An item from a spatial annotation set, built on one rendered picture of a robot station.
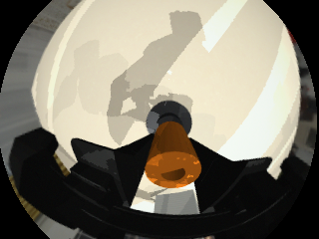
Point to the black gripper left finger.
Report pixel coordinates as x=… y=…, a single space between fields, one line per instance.
x=126 y=164

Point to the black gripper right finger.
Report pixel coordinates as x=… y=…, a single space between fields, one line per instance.
x=219 y=174

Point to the orange knob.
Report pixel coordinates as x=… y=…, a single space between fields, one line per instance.
x=172 y=161

